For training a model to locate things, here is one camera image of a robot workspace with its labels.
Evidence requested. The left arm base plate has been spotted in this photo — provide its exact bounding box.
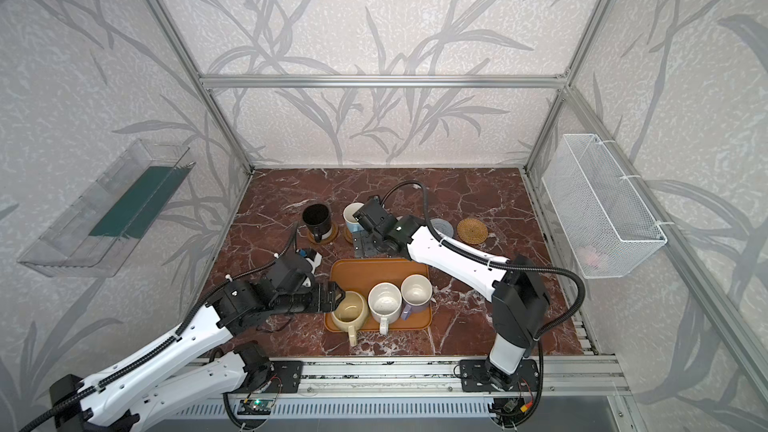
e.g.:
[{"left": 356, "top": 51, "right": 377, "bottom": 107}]
[{"left": 236, "top": 360, "right": 304, "bottom": 394}]

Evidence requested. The rattan wicker coaster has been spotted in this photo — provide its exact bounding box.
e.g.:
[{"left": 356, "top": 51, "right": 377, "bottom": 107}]
[{"left": 456, "top": 217, "right": 489, "bottom": 245}]

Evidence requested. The orange wooden tray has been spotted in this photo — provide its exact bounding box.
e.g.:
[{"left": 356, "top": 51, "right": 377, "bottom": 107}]
[{"left": 324, "top": 258, "right": 432, "bottom": 333}]

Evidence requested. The white wire mesh basket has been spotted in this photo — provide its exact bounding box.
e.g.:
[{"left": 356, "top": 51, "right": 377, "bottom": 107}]
[{"left": 542, "top": 134, "right": 667, "bottom": 279}]

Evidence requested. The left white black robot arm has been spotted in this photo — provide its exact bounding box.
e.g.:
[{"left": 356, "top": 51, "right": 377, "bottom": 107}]
[{"left": 23, "top": 237, "right": 346, "bottom": 431}]

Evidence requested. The purple white mug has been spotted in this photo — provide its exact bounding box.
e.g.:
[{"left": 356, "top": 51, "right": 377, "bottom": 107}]
[{"left": 400, "top": 274, "right": 433, "bottom": 320}]

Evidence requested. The aluminium front rail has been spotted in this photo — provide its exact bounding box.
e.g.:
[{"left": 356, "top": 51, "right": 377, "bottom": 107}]
[{"left": 265, "top": 355, "right": 631, "bottom": 399}]

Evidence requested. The light blue mug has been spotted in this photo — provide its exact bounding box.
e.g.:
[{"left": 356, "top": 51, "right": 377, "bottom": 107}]
[{"left": 343, "top": 202, "right": 364, "bottom": 233}]

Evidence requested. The left brown wooden coaster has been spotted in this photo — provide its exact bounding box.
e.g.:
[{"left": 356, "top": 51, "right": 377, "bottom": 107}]
[{"left": 307, "top": 223, "right": 339, "bottom": 245}]

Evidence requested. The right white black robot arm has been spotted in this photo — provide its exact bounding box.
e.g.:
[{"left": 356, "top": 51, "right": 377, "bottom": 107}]
[{"left": 353, "top": 180, "right": 586, "bottom": 390}]

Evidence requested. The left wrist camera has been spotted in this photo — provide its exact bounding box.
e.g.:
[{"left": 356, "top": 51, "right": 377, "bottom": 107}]
[{"left": 298, "top": 248, "right": 322, "bottom": 283}]

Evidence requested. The clear plastic wall bin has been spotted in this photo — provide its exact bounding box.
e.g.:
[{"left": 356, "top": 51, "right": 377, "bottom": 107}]
[{"left": 18, "top": 139, "right": 196, "bottom": 278}]

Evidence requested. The beige yellow mug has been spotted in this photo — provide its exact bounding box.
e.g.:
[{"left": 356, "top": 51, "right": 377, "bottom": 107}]
[{"left": 331, "top": 291, "right": 370, "bottom": 347}]

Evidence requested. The grey blue woven coaster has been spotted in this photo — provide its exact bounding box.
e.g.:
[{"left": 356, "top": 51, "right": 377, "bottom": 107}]
[{"left": 430, "top": 218, "right": 454, "bottom": 238}]

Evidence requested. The right wiring connector board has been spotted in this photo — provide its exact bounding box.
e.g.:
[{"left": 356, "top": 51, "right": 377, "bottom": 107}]
[{"left": 490, "top": 398, "right": 535, "bottom": 419}]

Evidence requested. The aluminium cage frame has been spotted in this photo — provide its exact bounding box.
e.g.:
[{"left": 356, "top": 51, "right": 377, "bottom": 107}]
[{"left": 142, "top": 0, "right": 767, "bottom": 400}]

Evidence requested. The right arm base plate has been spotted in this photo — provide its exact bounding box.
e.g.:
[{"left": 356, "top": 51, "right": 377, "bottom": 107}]
[{"left": 457, "top": 359, "right": 541, "bottom": 392}]

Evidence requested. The green circuit board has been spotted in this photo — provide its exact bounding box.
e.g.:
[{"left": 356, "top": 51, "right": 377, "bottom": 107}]
[{"left": 237, "top": 398, "right": 275, "bottom": 417}]

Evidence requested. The black mug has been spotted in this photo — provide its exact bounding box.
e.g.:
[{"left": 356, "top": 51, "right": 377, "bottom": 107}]
[{"left": 302, "top": 203, "right": 333, "bottom": 240}]

